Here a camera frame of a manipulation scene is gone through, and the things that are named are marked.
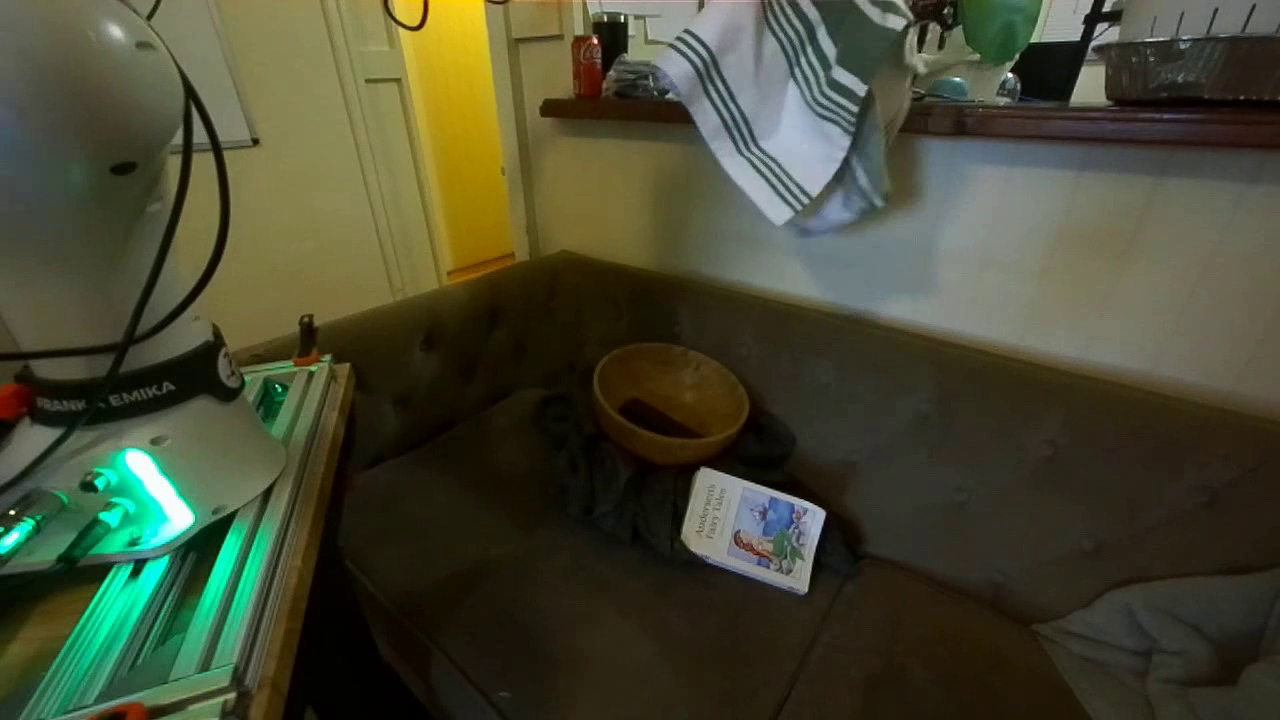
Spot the white striped towel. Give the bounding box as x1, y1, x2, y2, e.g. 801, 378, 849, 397
654, 0, 930, 238

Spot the brown wooden bowl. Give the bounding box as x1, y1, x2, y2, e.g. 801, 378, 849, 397
590, 341, 757, 468

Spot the brown fabric couch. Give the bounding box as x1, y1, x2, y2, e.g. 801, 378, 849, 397
235, 249, 1280, 720

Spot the black bar-shaped object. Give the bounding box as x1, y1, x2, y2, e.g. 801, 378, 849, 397
616, 390, 701, 438

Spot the dark fuzzy blanket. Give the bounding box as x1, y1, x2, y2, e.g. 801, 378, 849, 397
532, 373, 866, 593

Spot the white illustrated book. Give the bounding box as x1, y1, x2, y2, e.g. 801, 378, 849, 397
677, 465, 833, 598

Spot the yellow door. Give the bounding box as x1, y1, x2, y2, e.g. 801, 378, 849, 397
397, 0, 522, 284

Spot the grey crumpled bag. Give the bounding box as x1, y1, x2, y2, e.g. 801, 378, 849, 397
604, 56, 677, 104

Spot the red can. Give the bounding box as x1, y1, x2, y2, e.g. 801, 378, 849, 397
573, 30, 609, 104

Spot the black cup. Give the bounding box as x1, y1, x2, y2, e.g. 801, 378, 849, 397
593, 6, 631, 77

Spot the small dark bottle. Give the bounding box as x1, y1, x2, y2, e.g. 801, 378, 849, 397
292, 312, 328, 373

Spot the pale blue small object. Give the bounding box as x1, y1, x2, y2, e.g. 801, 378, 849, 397
919, 68, 981, 109

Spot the dark dried plant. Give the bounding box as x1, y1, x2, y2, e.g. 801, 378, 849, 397
908, 0, 970, 56

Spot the dark wooden shelf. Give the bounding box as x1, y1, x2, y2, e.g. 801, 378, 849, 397
537, 92, 1280, 152

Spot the green round vase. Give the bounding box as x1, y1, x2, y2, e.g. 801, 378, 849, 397
956, 0, 1049, 68

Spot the black pot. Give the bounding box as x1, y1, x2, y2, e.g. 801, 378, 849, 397
1011, 0, 1129, 104

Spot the plain grey pillow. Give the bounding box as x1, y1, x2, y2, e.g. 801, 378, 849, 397
1038, 568, 1280, 720

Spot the black hanging cable loop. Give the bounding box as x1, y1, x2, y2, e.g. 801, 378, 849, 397
381, 0, 438, 37

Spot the white wall board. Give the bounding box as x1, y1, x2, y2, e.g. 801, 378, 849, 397
158, 0, 264, 152

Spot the aluminium frame robot table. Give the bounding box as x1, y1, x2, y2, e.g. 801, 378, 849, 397
0, 351, 362, 720

